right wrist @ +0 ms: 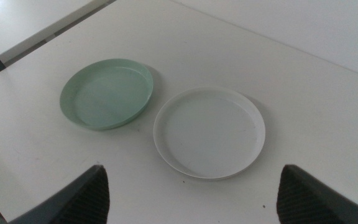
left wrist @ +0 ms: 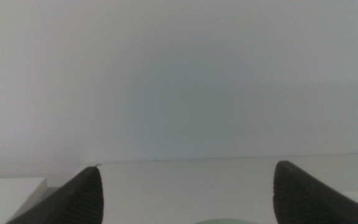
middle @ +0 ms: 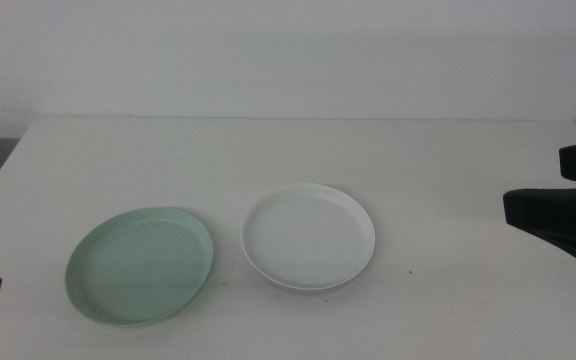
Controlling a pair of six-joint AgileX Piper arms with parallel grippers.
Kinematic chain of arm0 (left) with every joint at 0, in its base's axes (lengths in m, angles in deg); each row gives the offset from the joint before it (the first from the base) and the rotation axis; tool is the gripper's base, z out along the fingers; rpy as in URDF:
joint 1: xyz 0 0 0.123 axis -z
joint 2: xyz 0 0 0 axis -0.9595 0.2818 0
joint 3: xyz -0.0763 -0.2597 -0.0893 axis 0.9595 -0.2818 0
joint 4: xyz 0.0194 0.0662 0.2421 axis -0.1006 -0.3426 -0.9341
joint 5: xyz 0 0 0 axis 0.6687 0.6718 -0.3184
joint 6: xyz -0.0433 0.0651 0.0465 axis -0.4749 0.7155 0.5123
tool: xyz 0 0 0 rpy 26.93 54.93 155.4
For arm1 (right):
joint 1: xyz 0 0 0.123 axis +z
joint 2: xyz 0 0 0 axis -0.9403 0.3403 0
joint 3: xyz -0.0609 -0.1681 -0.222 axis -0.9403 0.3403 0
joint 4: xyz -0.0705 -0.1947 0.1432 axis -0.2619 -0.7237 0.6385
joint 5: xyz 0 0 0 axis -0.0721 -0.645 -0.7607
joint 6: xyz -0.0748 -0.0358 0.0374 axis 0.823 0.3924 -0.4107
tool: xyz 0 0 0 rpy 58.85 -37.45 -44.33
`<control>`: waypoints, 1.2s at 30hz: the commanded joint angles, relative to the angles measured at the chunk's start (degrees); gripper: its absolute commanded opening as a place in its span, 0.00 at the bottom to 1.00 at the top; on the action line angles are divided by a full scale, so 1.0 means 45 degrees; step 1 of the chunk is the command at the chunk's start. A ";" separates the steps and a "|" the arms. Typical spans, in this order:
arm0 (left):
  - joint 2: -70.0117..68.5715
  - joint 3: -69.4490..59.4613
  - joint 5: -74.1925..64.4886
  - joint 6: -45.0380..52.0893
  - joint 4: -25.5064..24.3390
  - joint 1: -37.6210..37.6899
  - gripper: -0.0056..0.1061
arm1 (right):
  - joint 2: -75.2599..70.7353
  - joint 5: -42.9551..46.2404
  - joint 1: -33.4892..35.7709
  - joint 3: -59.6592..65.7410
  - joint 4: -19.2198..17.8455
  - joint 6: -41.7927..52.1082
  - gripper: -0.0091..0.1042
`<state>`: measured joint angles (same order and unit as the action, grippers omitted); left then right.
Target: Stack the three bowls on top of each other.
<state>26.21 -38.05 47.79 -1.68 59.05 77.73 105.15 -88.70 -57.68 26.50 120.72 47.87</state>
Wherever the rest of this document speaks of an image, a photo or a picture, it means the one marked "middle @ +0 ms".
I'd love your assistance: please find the pale green shallow bowl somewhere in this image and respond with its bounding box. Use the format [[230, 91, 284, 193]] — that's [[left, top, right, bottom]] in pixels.
[[64, 206, 215, 327]]

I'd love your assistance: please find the white shallow bowl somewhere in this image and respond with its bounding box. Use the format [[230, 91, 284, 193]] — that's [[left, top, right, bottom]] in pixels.
[[239, 182, 377, 291]]

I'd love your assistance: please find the grey shallow bowl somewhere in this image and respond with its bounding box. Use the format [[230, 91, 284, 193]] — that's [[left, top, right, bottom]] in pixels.
[[245, 249, 372, 293]]

